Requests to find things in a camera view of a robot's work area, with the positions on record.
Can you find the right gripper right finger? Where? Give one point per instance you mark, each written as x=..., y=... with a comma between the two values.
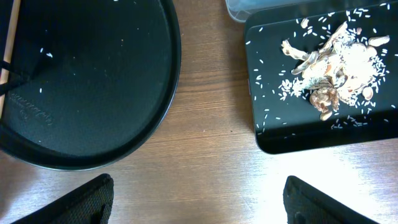
x=304, y=204

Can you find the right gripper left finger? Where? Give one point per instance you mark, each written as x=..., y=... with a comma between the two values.
x=90, y=203

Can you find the peanut shells and rice scraps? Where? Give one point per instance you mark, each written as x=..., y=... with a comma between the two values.
x=337, y=71

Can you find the wooden chopstick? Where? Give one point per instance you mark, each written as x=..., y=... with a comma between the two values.
x=9, y=44

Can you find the round black tray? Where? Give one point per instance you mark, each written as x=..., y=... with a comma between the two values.
x=95, y=80

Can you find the black rectangular tray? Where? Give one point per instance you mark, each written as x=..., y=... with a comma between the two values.
x=284, y=118

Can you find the clear plastic storage bin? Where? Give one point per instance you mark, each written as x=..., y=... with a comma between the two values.
x=240, y=10

